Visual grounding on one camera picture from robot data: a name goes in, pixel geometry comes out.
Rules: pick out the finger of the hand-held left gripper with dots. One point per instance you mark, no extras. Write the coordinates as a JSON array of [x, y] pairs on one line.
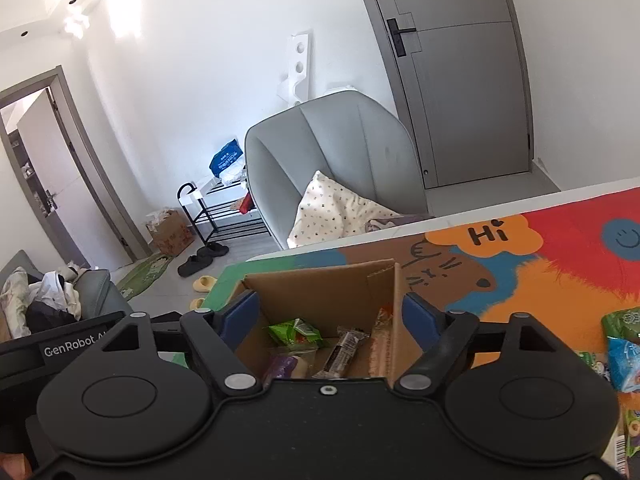
[[166, 324]]

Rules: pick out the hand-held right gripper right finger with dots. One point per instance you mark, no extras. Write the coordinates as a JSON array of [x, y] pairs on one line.
[[421, 318]]

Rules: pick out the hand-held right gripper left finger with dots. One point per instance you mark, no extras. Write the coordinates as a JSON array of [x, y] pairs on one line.
[[240, 316]]

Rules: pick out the orange cream bread packet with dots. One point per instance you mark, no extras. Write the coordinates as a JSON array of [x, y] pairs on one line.
[[383, 340]]

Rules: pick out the green zigzag edge snack packet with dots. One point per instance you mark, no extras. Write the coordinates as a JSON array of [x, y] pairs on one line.
[[295, 333]]

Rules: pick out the purple snack packet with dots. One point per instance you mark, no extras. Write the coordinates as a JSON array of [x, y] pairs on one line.
[[282, 368]]

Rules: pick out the brown cardboard box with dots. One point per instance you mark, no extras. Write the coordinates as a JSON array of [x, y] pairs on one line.
[[320, 290]]

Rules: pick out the green white snack packet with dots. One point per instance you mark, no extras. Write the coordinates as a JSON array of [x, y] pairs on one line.
[[595, 363]]

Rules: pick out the green cartoon snack packet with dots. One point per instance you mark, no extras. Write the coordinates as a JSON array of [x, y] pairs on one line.
[[625, 323]]

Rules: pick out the blue snack packet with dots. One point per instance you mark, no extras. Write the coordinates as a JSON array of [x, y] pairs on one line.
[[625, 362]]

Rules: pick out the yellow slipper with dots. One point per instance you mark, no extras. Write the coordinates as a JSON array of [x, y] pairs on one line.
[[198, 304], [205, 283]]

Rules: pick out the green cartoon rug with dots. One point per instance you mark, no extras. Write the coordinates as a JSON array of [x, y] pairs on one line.
[[145, 275]]

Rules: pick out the grey sofa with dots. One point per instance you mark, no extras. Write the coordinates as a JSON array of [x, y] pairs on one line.
[[100, 290]]

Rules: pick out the pile of clothes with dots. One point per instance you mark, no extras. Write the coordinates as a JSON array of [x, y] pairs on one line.
[[50, 291]]

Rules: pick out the printed cardboard carton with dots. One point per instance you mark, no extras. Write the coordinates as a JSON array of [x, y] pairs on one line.
[[172, 235]]

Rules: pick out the black shoe rack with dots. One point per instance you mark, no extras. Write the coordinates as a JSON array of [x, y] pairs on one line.
[[192, 220]]

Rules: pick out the colourful cat print table mat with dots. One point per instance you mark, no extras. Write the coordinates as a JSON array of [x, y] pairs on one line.
[[550, 270]]

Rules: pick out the white dotted pillow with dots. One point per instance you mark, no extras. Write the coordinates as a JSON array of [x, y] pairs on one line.
[[330, 210]]

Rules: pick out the blue plastic bag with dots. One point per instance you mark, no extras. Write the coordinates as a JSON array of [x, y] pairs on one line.
[[225, 160]]

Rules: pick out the grey upholstered chair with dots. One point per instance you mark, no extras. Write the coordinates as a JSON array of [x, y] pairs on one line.
[[350, 145]]

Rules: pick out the open room door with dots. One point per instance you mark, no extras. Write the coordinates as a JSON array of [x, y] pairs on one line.
[[60, 160]]

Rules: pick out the grey door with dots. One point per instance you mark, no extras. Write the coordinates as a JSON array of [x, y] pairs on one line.
[[465, 85]]

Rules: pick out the white foam board with holes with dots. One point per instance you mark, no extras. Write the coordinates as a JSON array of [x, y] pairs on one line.
[[300, 65]]

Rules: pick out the ceiling lamp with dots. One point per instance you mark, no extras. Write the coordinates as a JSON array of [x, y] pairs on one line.
[[75, 22]]

